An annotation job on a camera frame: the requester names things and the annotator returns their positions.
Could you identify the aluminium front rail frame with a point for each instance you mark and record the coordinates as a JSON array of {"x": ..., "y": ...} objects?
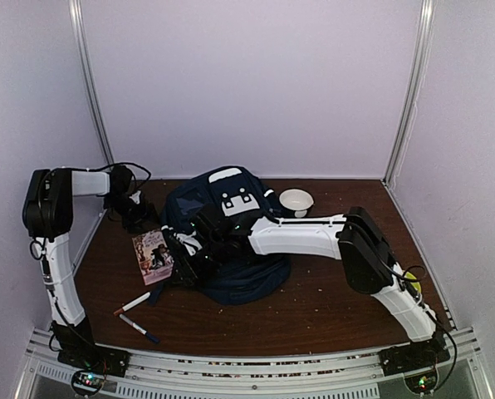
[{"x": 349, "y": 374}]

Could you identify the pink illustrated paperback book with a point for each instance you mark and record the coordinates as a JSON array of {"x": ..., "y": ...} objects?
[{"x": 154, "y": 259}]

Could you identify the right aluminium corner post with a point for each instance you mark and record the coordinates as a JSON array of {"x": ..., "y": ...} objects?
[{"x": 416, "y": 79}]

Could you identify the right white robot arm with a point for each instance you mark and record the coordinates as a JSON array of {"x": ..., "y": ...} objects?
[{"x": 369, "y": 264}]

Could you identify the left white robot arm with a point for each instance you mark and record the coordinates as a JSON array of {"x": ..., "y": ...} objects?
[{"x": 48, "y": 215}]

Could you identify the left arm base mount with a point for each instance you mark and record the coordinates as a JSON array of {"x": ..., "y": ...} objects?
[{"x": 93, "y": 363}]

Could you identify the white and navy bowl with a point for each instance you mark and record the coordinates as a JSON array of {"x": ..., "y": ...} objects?
[{"x": 296, "y": 203}]

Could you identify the lime green bowl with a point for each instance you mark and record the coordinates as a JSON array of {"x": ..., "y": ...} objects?
[{"x": 413, "y": 280}]

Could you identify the navy blue student backpack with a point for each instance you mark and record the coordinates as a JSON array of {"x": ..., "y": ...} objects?
[{"x": 243, "y": 198}]

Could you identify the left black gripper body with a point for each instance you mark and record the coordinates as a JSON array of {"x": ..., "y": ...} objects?
[{"x": 133, "y": 214}]

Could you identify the blue capped white marker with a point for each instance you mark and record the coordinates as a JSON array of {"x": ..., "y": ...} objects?
[{"x": 139, "y": 329}]

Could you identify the left aluminium corner post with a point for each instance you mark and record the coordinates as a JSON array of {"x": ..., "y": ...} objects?
[{"x": 78, "y": 26}]

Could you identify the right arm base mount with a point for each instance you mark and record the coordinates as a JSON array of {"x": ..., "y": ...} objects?
[{"x": 418, "y": 362}]

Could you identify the red tipped white marker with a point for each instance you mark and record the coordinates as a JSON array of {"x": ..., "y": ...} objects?
[{"x": 126, "y": 307}]

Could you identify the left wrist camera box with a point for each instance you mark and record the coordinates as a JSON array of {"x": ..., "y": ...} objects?
[{"x": 135, "y": 199}]

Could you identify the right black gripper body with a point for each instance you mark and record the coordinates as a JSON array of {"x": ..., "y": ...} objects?
[{"x": 206, "y": 265}]

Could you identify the aluminium corner post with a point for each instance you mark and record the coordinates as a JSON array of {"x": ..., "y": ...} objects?
[
  {"x": 78, "y": 26},
  {"x": 416, "y": 79}
]

